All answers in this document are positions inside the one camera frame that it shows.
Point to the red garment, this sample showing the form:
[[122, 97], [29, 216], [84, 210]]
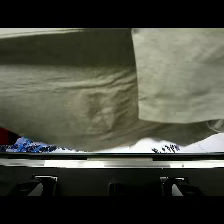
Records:
[[6, 136]]

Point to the olive green garment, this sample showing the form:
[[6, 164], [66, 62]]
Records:
[[83, 100]]

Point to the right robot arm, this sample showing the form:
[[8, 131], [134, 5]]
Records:
[[185, 189]]

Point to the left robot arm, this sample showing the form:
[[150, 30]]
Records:
[[28, 188]]

